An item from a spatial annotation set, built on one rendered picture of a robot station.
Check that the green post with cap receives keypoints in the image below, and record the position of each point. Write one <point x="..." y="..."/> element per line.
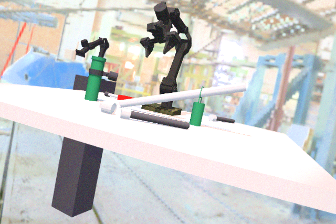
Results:
<point x="94" y="81"/>

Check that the white short cylinder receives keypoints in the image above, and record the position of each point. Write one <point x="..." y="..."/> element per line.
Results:
<point x="108" y="107"/>

